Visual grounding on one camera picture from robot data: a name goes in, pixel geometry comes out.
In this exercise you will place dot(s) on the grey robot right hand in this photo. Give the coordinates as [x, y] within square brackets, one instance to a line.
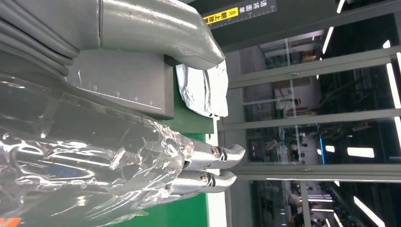
[94, 156]

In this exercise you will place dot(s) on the ruler label with yellow patch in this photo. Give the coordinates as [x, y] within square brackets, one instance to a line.
[244, 12]

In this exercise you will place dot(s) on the black scanner column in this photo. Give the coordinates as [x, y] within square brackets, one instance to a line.
[297, 22]

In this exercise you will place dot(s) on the black scanner base plate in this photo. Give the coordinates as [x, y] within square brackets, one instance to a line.
[125, 78]

